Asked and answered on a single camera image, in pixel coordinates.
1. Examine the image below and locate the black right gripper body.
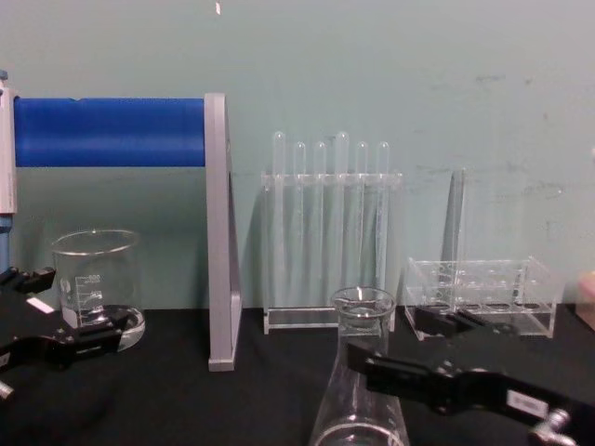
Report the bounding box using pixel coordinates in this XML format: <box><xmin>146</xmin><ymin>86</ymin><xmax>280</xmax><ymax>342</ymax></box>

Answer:
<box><xmin>464</xmin><ymin>367</ymin><xmax>595</xmax><ymax>446</ymax></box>

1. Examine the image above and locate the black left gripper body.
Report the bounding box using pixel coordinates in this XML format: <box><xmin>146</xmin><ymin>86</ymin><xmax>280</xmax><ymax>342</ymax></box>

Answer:
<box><xmin>0</xmin><ymin>330</ymin><xmax>62</xmax><ymax>373</ymax></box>

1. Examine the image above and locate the clear glass beaker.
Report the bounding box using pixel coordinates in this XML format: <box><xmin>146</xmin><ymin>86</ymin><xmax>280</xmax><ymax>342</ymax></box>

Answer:
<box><xmin>49</xmin><ymin>228</ymin><xmax>147</xmax><ymax>353</ymax></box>

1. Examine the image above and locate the low clear acrylic tube rack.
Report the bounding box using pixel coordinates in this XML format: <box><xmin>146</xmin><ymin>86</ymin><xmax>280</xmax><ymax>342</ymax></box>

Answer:
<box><xmin>402</xmin><ymin>255</ymin><xmax>567</xmax><ymax>343</ymax></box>

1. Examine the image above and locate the clear glass conical flask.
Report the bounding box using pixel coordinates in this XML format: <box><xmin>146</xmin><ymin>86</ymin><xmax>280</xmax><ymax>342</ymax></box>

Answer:
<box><xmin>308</xmin><ymin>286</ymin><xmax>411</xmax><ymax>446</ymax></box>

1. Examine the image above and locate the tall clear acrylic tube rack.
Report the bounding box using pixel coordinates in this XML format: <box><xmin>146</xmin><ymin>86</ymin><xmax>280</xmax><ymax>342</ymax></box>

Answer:
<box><xmin>260</xmin><ymin>171</ymin><xmax>404</xmax><ymax>336</ymax></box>

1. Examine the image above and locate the black table cloth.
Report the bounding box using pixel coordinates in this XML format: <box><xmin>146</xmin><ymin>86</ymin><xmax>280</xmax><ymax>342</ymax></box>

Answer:
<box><xmin>0</xmin><ymin>304</ymin><xmax>595</xmax><ymax>446</ymax></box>

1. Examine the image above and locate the grey and blue pipette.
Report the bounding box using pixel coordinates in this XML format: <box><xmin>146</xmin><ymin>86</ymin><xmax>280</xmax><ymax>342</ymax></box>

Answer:
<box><xmin>0</xmin><ymin>68</ymin><xmax>19</xmax><ymax>276</ymax></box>

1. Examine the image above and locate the grey stand side panel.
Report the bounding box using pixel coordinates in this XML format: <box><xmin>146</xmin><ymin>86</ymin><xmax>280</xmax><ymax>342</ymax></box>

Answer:
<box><xmin>203</xmin><ymin>92</ymin><xmax>244</xmax><ymax>374</ymax></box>

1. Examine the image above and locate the blue stand bar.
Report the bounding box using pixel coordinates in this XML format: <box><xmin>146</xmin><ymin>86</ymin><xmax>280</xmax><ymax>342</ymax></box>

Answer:
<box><xmin>12</xmin><ymin>96</ymin><xmax>207</xmax><ymax>170</ymax></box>

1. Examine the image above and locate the clear test tube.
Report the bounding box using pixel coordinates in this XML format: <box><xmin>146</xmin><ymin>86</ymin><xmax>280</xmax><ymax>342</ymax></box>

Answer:
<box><xmin>271</xmin><ymin>130</ymin><xmax>286</xmax><ymax>308</ymax></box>
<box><xmin>355</xmin><ymin>140</ymin><xmax>369</xmax><ymax>292</ymax></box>
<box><xmin>312</xmin><ymin>140</ymin><xmax>327</xmax><ymax>308</ymax></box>
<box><xmin>293</xmin><ymin>140</ymin><xmax>307</xmax><ymax>308</ymax></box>
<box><xmin>376</xmin><ymin>140</ymin><xmax>390</xmax><ymax>298</ymax></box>
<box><xmin>336</xmin><ymin>130</ymin><xmax>350</xmax><ymax>298</ymax></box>

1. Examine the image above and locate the right gripper cable silver plug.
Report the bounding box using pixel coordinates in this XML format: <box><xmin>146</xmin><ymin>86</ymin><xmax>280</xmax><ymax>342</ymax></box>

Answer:
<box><xmin>528</xmin><ymin>407</ymin><xmax>572</xmax><ymax>446</ymax></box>

